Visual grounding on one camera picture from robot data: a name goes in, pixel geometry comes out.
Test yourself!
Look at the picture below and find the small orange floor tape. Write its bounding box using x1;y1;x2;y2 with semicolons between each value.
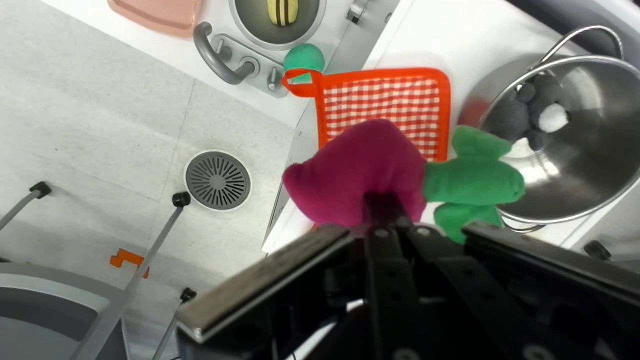
108;246;151;279

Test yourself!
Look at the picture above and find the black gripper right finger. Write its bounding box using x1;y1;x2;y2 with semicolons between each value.
406;221;556;360

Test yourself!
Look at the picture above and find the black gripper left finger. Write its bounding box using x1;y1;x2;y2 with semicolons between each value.
360;189;424;360

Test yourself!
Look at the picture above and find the yellow striped toy macaron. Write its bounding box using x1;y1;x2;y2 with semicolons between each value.
266;0;302;29

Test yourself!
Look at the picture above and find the pink plush toy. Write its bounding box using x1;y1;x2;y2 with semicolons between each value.
279;118;527;246

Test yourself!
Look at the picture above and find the green toy ball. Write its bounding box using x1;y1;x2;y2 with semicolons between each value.
281;42;327;86

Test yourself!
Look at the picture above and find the pink plastic tray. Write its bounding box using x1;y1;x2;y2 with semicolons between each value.
105;0;206;40

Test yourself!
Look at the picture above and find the grey toy sink basin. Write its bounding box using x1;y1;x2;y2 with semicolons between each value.
228;0;327;50

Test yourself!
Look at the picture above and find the grey toy faucet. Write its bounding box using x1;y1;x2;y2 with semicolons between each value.
192;20;289;100

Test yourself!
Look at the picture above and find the white toy kitchen cabinet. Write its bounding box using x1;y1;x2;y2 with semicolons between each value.
259;0;640;271

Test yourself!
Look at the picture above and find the grey white plush toy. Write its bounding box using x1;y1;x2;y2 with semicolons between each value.
496;74;572;151

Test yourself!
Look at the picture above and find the grey office chair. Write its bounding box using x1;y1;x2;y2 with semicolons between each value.
0;178;198;360

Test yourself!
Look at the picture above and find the orange perforated plastic trivet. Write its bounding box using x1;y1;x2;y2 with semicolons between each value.
279;66;453;166

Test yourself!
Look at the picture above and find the steel cooking pot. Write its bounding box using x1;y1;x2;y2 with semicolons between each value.
458;24;640;230

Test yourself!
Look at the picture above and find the white toy sink counter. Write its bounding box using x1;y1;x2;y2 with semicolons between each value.
42;0;404;130

